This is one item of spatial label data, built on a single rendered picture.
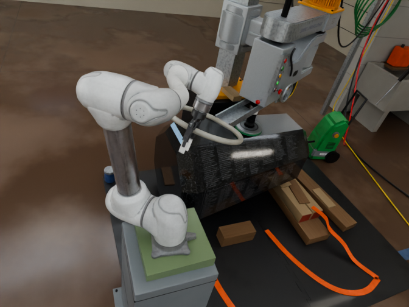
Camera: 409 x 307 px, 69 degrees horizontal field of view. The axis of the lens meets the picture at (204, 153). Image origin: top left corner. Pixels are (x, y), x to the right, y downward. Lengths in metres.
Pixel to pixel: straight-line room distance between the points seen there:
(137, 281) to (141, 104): 0.86
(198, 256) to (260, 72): 1.25
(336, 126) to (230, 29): 1.66
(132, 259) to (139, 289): 0.15
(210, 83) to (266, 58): 0.72
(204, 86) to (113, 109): 0.58
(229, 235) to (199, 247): 1.02
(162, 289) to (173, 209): 0.37
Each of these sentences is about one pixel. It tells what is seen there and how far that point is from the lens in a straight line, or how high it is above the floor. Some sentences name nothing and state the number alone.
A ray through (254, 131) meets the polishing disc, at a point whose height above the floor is 0.88.
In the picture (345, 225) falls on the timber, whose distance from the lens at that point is 3.17.
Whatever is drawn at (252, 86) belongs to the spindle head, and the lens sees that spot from 2.16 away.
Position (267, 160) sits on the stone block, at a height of 0.68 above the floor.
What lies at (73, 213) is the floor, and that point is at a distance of 2.76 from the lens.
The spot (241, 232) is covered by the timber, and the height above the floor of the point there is 0.14.
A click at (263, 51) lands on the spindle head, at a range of 2.07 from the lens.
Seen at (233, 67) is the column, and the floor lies 1.01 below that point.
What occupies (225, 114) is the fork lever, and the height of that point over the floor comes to 1.09.
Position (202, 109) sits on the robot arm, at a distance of 1.45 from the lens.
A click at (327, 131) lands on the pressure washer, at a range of 3.72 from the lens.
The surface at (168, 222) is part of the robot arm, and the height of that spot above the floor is 1.08.
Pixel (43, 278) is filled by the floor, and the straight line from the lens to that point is 2.47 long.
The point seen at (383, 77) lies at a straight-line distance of 4.88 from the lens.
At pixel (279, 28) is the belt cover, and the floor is 1.65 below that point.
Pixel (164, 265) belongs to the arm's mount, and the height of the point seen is 0.85.
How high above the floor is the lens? 2.11
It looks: 38 degrees down
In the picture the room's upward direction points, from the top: 13 degrees clockwise
